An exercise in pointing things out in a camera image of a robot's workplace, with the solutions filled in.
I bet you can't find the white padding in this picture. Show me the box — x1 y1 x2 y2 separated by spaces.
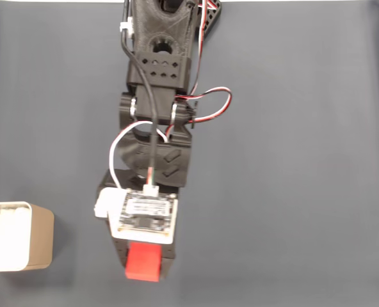
0 206 29 268

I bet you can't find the grey table mat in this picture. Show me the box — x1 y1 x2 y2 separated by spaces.
0 1 379 307

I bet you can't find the red cube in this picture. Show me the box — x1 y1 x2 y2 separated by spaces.
124 242 163 283

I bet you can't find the long red white servo cable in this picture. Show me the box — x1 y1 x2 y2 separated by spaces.
175 0 234 124

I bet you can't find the white cable clip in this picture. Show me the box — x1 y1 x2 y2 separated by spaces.
118 18 135 36

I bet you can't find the camera board on white mount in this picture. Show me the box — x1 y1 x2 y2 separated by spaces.
93 186 179 246

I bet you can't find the beige box with white rim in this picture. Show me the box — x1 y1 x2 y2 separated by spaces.
0 201 55 273

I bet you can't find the short white red servo cable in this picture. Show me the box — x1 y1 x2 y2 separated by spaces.
108 120 171 190

